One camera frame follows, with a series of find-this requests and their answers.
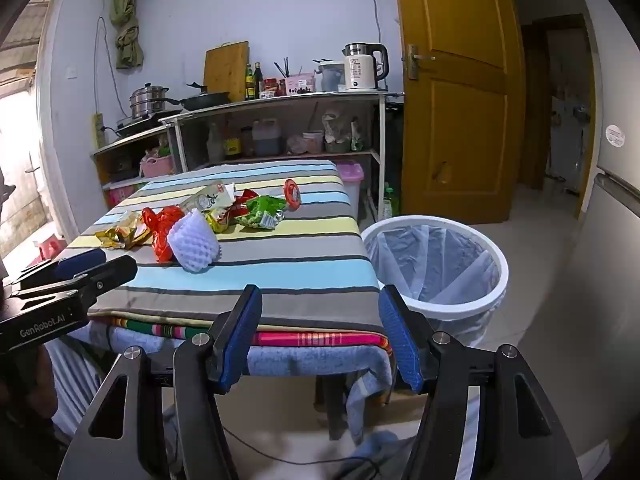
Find clear plastic bin liner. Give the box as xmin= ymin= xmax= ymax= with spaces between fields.
xmin=362 ymin=220 xmax=501 ymax=351

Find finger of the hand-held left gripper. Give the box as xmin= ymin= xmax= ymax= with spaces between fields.
xmin=7 ymin=254 xmax=139 ymax=313
xmin=11 ymin=248 xmax=108 ymax=292

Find red plastic stool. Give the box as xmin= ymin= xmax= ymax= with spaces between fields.
xmin=34 ymin=236 xmax=66 ymax=263

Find crumpled plastic bags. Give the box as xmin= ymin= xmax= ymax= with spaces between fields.
xmin=322 ymin=107 xmax=366 ymax=153

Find pink plastic basket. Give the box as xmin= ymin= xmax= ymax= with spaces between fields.
xmin=140 ymin=154 xmax=175 ymax=178

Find gold snack wrapper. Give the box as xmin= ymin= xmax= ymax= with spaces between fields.
xmin=95 ymin=210 xmax=153 ymax=251

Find hanging green cloth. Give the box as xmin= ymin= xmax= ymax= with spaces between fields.
xmin=110 ymin=0 xmax=146 ymax=70

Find yellow wooden door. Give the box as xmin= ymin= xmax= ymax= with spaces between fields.
xmin=392 ymin=0 xmax=526 ymax=226

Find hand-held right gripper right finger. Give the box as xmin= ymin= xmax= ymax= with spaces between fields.
xmin=378 ymin=284 xmax=583 ymax=480

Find dark liquid jug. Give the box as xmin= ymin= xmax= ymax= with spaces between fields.
xmin=251 ymin=117 xmax=282 ymax=157

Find pink lid storage box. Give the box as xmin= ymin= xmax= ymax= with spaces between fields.
xmin=334 ymin=160 xmax=364 ymax=221

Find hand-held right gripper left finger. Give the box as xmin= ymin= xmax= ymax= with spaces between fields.
xmin=57 ymin=284 xmax=264 ymax=480

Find pink utensil holder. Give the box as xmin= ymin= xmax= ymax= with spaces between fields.
xmin=284 ymin=72 xmax=317 ymax=96

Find steel steamer pot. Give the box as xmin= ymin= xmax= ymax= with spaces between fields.
xmin=129 ymin=83 xmax=171 ymax=120

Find white fridge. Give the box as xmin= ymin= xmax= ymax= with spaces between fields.
xmin=567 ymin=0 xmax=640 ymax=471

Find metal door handle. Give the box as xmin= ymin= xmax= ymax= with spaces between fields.
xmin=406 ymin=44 xmax=437 ymax=81

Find yellow red snack wrapper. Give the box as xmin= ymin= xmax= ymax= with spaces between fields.
xmin=205 ymin=207 xmax=243 ymax=233

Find white electric kettle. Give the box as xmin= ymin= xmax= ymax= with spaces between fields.
xmin=342 ymin=42 xmax=390 ymax=93

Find black frying pan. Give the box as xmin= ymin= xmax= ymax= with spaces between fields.
xmin=160 ymin=91 xmax=232 ymax=112

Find wooden low cabinet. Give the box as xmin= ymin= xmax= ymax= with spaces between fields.
xmin=91 ymin=125 xmax=176 ymax=196

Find pink green boxes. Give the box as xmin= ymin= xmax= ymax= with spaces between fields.
xmin=102 ymin=182 xmax=146 ymax=208

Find black floor cable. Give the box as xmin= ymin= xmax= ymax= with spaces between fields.
xmin=220 ymin=425 xmax=381 ymax=467

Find red plastic bag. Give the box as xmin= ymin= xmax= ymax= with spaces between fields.
xmin=141 ymin=205 xmax=187 ymax=263

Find wooden cutting board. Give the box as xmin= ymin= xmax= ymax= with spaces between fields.
xmin=204 ymin=41 xmax=250 ymax=103

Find white round trash bin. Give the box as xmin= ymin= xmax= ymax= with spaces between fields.
xmin=360 ymin=215 xmax=510 ymax=348

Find grey water pitcher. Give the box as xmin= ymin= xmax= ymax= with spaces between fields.
xmin=314 ymin=60 xmax=346 ymax=93

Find white paper bag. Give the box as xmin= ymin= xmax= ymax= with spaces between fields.
xmin=179 ymin=180 xmax=238 ymax=213

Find blue white towel cloth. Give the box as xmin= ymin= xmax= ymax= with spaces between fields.
xmin=50 ymin=327 xmax=401 ymax=446

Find black induction cooker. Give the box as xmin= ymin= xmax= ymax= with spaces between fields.
xmin=115 ymin=109 xmax=183 ymax=136

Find green snack packet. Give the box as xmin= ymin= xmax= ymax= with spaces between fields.
xmin=235 ymin=195 xmax=287 ymax=230

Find white foam fruit net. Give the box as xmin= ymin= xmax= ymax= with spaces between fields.
xmin=167 ymin=208 xmax=222 ymax=273

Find white shelf unit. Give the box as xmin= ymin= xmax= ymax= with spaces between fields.
xmin=160 ymin=91 xmax=406 ymax=206

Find pastel striped tablecloth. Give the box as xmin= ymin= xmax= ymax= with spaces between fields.
xmin=65 ymin=159 xmax=388 ymax=333

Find clear plastic bottle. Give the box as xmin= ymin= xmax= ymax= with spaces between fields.
xmin=206 ymin=122 xmax=224 ymax=162

